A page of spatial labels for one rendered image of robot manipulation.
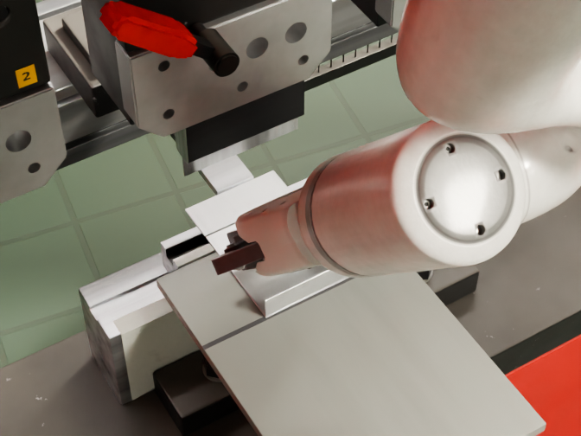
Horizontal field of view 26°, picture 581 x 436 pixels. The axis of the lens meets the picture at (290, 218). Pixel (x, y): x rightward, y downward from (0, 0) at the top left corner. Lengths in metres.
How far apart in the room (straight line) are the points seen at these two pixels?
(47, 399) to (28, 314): 1.18
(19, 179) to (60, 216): 1.59
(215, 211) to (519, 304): 0.30
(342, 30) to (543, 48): 0.76
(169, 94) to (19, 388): 0.37
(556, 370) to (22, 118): 0.62
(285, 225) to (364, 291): 0.17
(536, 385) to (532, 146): 0.49
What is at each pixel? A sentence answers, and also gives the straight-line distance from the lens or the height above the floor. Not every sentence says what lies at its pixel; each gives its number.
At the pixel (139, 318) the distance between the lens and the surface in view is 1.01.
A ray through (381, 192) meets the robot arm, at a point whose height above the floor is 1.26.
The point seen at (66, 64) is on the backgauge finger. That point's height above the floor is 1.01.
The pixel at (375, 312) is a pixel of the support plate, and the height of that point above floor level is 1.00.
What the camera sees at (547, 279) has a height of 0.88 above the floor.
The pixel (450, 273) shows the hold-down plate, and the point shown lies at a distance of 1.12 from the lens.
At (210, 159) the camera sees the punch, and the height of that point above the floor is 1.09.
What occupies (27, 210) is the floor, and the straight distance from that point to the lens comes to 2.43.
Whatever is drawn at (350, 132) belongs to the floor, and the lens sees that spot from 2.53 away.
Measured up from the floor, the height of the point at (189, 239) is 1.00.
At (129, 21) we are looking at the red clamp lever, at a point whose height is 1.31.
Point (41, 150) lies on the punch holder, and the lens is 0.81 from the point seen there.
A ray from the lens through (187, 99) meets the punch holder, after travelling 0.84.
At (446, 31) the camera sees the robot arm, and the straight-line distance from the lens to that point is 0.58.
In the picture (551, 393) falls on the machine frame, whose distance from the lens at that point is 1.25.
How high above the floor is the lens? 1.77
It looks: 48 degrees down
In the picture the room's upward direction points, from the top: straight up
